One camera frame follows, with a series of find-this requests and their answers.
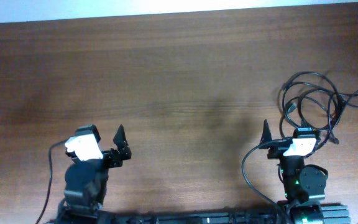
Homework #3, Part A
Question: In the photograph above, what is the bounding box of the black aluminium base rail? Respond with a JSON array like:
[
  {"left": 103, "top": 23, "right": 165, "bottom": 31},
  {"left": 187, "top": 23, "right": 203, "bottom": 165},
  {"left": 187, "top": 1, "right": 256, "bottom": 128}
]
[{"left": 44, "top": 203, "right": 351, "bottom": 224}]

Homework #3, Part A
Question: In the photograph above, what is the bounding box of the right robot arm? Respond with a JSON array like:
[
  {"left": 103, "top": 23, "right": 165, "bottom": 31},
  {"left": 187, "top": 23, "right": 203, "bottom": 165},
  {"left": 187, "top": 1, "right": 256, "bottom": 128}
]
[{"left": 260, "top": 121, "right": 328, "bottom": 223}]

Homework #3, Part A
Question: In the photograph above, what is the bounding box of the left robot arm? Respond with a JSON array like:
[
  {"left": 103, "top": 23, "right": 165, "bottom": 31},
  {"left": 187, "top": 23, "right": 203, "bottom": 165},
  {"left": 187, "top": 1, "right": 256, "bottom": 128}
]
[{"left": 53, "top": 124, "right": 132, "bottom": 223}]

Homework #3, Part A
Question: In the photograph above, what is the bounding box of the right camera black cable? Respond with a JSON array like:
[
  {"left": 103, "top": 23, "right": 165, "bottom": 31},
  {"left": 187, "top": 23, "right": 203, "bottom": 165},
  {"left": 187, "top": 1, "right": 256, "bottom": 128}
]
[{"left": 241, "top": 139, "right": 293, "bottom": 224}]

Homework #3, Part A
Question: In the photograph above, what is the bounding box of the black usb cable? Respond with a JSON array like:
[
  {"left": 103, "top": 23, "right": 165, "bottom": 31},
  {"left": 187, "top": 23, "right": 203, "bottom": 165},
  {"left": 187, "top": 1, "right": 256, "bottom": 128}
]
[{"left": 277, "top": 71, "right": 358, "bottom": 150}]

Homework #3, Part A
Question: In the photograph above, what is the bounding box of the camera black cable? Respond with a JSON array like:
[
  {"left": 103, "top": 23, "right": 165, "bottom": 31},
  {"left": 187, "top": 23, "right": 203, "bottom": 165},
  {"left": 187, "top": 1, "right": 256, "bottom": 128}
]
[
  {"left": 35, "top": 139, "right": 70, "bottom": 224},
  {"left": 241, "top": 139, "right": 293, "bottom": 224}
]

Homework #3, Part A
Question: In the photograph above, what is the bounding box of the left camera black cable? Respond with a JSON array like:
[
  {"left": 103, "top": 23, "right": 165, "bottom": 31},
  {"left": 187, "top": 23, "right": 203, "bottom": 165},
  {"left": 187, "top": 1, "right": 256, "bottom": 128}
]
[{"left": 35, "top": 139, "right": 70, "bottom": 224}]

